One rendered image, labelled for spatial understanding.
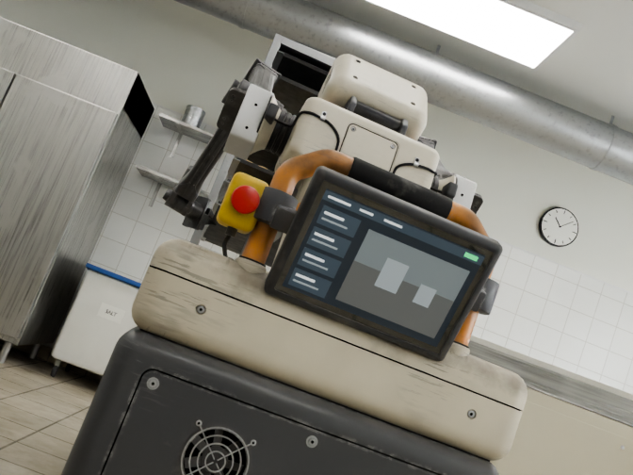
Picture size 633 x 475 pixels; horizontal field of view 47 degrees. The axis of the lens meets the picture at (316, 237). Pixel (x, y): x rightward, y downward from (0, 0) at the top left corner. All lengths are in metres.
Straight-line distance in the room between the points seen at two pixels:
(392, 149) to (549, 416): 0.65
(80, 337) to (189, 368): 4.12
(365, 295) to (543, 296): 5.15
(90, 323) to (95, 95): 1.49
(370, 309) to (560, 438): 0.78
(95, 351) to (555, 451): 3.80
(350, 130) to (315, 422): 0.60
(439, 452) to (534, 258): 5.08
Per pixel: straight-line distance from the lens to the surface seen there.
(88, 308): 5.02
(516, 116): 5.06
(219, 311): 0.91
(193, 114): 5.59
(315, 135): 1.32
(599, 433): 1.64
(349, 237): 0.89
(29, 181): 4.95
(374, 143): 1.35
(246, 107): 1.38
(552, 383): 1.63
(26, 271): 4.87
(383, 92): 1.43
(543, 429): 1.61
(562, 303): 6.09
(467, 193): 1.47
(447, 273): 0.92
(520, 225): 6.02
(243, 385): 0.92
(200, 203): 2.24
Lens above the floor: 0.74
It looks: 9 degrees up
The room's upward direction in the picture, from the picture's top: 21 degrees clockwise
